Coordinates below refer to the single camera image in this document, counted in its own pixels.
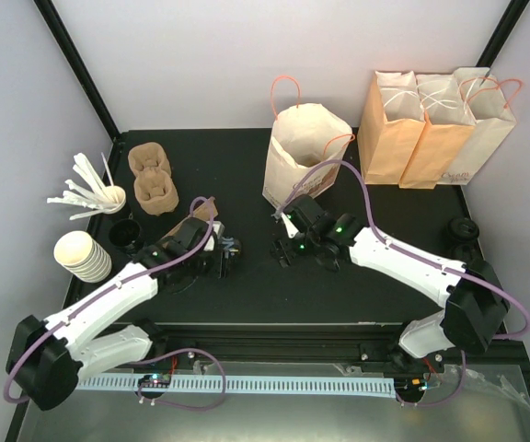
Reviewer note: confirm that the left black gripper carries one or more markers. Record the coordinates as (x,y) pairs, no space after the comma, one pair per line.
(219,266)

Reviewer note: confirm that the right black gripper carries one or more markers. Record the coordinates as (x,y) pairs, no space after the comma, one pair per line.
(283,261)

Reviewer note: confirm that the black paper cup stack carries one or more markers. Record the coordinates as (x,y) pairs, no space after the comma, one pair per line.
(127,236)

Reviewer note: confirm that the printed Cream Bear paper bag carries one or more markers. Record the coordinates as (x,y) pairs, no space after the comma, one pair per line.
(303,136)

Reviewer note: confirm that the single black paper cup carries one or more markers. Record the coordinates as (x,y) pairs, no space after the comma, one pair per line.
(225,241)

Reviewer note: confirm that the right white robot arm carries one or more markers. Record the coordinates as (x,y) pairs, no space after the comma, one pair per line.
(470,309)

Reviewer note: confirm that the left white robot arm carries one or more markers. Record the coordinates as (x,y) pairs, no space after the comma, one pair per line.
(49,358)

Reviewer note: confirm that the black coffee lid middle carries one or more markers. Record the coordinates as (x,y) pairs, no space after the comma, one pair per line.
(464,252)

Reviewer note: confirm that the black coffee lid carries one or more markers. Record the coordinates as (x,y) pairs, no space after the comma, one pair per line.
(463,229)
(464,252)

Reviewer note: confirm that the black coffee lid back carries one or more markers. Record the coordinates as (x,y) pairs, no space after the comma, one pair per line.
(463,229)

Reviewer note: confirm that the back-left pulp cup carrier stack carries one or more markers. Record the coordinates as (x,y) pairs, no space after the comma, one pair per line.
(153,185)

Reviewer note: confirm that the stack of white paper cups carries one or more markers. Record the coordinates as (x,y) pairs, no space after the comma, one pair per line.
(82,256)

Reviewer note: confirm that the left orange paper bag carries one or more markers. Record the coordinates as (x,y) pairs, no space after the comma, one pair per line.
(392,123)

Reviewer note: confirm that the orange paper bag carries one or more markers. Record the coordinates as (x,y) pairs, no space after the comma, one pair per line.
(448,125)
(392,123)

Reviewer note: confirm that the middle orange paper bag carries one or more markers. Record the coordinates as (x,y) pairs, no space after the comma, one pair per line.
(448,125)

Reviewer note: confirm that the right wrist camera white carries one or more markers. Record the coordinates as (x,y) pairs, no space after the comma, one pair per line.
(291,230)

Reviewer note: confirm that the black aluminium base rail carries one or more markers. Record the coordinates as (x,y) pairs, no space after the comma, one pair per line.
(373,348)

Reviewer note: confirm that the light blue cable duct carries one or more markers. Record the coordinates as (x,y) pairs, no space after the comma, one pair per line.
(210,384)

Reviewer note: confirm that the white bag orange handles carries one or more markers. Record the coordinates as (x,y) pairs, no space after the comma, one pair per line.
(488,100)

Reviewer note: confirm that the left black frame post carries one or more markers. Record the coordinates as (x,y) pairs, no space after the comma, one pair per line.
(60,33)

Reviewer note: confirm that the black frame post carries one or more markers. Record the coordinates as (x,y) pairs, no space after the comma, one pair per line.
(60,33)
(502,32)

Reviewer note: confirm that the right black frame post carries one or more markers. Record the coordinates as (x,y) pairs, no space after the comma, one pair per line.
(502,32)

